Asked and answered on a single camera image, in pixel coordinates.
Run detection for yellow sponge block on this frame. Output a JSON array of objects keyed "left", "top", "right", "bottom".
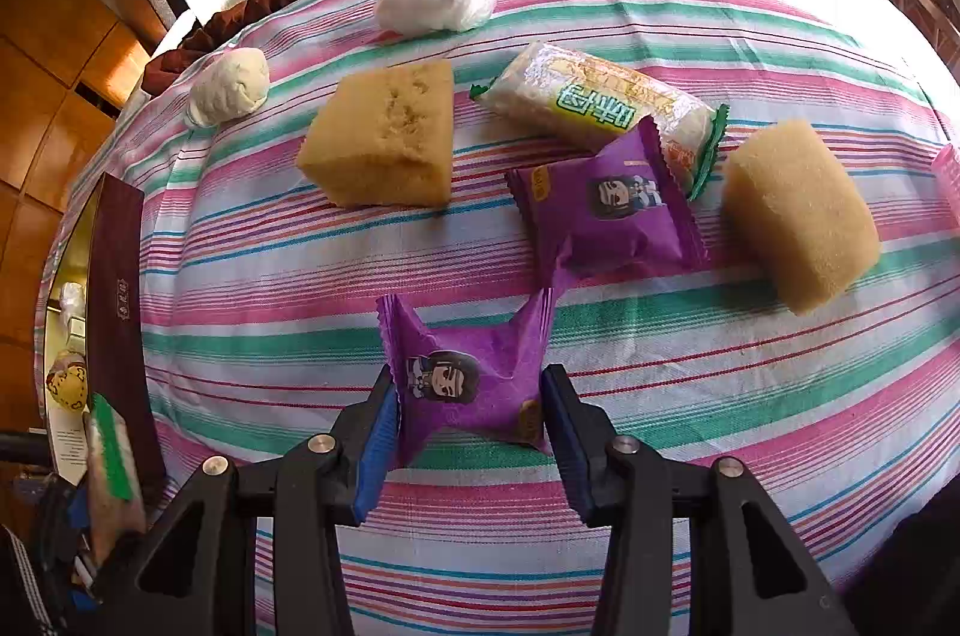
[
  {"left": 296, "top": 59, "right": 454, "bottom": 209},
  {"left": 721, "top": 119, "right": 880, "bottom": 316}
]

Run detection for yellow patterned pouch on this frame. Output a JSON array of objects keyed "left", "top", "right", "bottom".
[{"left": 46, "top": 350, "right": 89, "bottom": 413}]

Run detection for gold tin box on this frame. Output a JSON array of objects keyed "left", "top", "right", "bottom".
[{"left": 36, "top": 173, "right": 167, "bottom": 509}]

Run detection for wooden wardrobe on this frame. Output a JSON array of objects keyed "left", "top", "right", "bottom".
[{"left": 0, "top": 0, "right": 148, "bottom": 431}]

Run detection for purple snack packet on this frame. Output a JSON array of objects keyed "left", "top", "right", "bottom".
[
  {"left": 377, "top": 288, "right": 555, "bottom": 467},
  {"left": 506, "top": 118, "right": 706, "bottom": 292}
]

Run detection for cream sock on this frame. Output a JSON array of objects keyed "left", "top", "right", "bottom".
[{"left": 187, "top": 48, "right": 270, "bottom": 127}]

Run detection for striped bed sheet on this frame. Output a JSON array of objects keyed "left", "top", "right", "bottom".
[{"left": 67, "top": 0, "right": 958, "bottom": 583}]

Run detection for Weidan cracker packet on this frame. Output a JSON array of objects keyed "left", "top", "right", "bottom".
[{"left": 470, "top": 41, "right": 729, "bottom": 200}]

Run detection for white plastic bag ball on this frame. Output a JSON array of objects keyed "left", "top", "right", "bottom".
[{"left": 374, "top": 0, "right": 496, "bottom": 37}]

